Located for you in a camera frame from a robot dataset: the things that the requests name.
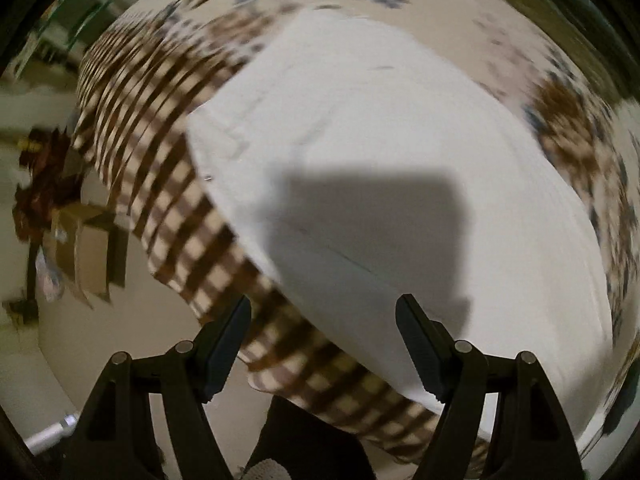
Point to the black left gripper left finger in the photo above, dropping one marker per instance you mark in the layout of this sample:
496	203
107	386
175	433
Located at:
115	438

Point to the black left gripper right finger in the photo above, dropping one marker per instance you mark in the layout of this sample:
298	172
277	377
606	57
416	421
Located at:
531	437

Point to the white pant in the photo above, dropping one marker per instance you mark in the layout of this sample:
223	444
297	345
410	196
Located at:
355	165

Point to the brown cardboard box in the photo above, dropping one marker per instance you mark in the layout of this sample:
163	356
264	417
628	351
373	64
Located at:
90	250

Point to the dark red floor clutter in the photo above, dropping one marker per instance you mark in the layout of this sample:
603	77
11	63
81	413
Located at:
56	174

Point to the floral checkered bed sheet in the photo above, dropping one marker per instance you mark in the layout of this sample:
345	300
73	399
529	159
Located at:
558	65

